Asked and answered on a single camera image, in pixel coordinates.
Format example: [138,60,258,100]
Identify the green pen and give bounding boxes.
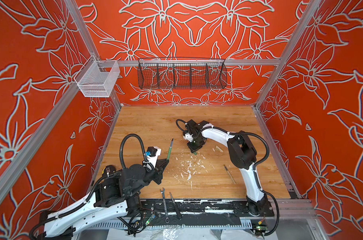
[167,138,174,160]

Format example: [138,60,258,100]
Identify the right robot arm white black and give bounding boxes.
[176,119,280,238]

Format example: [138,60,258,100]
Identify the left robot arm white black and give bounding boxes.
[29,134,170,240]

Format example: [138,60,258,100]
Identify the beige pen cap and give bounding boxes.
[215,146,223,153]

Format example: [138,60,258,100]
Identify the beige pen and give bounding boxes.
[223,165,236,184]

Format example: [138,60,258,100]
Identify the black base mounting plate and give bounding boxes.
[142,199,276,230]

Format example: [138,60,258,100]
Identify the black screwdriver tool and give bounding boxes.
[169,192,182,220]

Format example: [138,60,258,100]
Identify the silver wrench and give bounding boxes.
[160,188,170,224]

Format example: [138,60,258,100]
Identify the yellow black tape measure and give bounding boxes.
[102,165,117,180]

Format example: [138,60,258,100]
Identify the white mesh basket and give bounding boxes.
[74,56,121,98]

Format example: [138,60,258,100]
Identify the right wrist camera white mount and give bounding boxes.
[183,133,194,142]

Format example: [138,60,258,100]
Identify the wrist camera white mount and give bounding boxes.
[143,147,162,173]
[183,133,194,142]

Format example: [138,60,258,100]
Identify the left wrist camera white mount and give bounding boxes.
[143,147,162,173]

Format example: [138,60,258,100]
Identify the black wire basket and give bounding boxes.
[137,57,227,90]

